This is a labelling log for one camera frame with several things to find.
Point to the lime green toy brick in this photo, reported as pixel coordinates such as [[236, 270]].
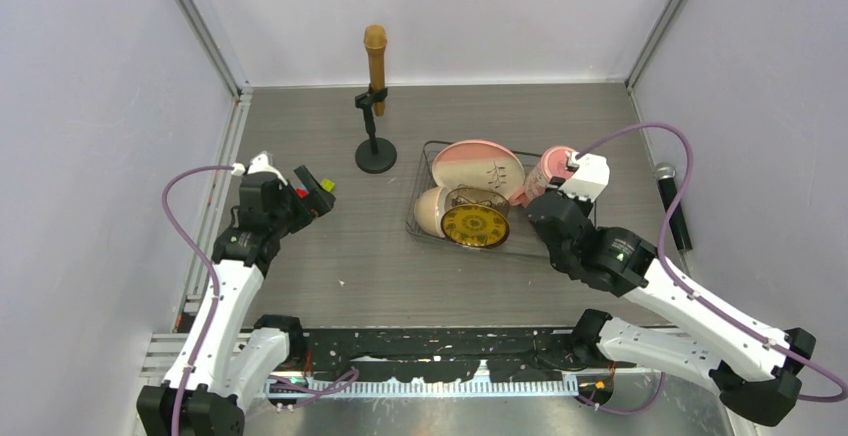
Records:
[[328, 185]]

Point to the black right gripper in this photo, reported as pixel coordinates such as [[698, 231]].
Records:
[[585, 206]]

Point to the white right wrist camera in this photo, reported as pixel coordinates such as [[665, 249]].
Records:
[[590, 177]]

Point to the black wire dish rack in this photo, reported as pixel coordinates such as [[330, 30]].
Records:
[[522, 241]]

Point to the pink beige leaf plate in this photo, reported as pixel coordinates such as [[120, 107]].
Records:
[[479, 164]]

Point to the black microphone stand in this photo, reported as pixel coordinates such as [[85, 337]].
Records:
[[375, 155]]

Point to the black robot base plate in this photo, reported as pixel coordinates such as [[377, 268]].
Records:
[[441, 355]]

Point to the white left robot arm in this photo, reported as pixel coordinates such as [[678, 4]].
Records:
[[211, 385]]

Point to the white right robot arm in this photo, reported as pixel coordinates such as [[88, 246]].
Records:
[[742, 362]]

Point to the brown glass bowl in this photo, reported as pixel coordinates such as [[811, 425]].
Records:
[[477, 196]]

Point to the yellow black patterned plate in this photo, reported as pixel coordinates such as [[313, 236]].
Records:
[[475, 226]]

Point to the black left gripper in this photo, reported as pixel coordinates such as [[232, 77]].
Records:
[[319, 201]]

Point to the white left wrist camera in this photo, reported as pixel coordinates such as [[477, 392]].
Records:
[[261, 163]]

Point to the beige ceramic bowl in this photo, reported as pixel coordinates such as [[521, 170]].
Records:
[[429, 209]]

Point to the pink patterned mug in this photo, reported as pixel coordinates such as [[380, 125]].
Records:
[[552, 163]]

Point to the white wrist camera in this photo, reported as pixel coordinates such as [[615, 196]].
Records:
[[261, 163], [590, 177]]

